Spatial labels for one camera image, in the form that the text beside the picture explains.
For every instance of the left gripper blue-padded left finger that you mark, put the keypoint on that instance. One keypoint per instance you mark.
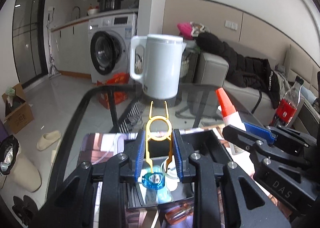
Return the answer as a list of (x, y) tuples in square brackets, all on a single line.
[(135, 151)]

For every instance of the black jacket on sofa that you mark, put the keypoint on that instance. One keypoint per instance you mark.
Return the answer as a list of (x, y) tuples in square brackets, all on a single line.
[(243, 72)]

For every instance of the white mop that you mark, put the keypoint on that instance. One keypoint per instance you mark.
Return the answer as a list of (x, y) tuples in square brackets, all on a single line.
[(53, 71)]

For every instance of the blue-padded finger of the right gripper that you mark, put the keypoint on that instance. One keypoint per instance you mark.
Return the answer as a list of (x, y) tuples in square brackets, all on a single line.
[(245, 140), (263, 133)]

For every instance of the brown handle screwdriver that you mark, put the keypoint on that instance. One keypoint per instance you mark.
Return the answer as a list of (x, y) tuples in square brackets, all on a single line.
[(179, 214)]

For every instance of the grey sofa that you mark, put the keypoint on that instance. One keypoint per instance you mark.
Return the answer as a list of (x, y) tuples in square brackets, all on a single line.
[(212, 71)]

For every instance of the beige slipper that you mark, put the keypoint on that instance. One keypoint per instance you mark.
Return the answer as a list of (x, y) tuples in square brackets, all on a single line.
[(48, 139)]

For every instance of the cola bottle red label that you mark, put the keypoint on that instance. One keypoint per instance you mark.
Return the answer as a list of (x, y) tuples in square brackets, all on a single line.
[(288, 105)]

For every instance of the anime print table mat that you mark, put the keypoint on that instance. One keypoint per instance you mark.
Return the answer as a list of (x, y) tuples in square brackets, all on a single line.
[(99, 148)]

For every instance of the white glue bottle orange cap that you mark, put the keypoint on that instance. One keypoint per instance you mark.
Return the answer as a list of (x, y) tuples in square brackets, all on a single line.
[(229, 113)]

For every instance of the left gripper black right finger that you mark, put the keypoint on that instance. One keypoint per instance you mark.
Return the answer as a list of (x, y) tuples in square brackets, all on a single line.
[(186, 159)]

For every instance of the cardboard box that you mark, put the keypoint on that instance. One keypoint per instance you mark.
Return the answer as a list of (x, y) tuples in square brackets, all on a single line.
[(18, 112)]

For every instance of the white bowl on counter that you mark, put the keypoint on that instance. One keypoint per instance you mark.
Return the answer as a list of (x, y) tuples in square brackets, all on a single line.
[(92, 11)]

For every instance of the black pressure cooker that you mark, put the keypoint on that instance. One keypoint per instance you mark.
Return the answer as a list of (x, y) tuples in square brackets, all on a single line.
[(109, 5)]

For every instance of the white washing machine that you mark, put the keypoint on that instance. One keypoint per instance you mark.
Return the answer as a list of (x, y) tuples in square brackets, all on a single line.
[(109, 40)]

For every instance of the white electric kettle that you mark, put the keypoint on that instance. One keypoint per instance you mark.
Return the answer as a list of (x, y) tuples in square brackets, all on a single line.
[(161, 64)]

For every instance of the white round device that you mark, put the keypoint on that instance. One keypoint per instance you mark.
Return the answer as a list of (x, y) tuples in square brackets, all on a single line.
[(171, 178)]

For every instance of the pink plush item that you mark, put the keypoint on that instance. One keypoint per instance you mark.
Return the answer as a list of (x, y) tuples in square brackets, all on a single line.
[(185, 30)]

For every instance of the black storage box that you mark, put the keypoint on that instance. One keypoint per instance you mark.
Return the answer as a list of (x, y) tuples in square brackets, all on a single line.
[(209, 171)]

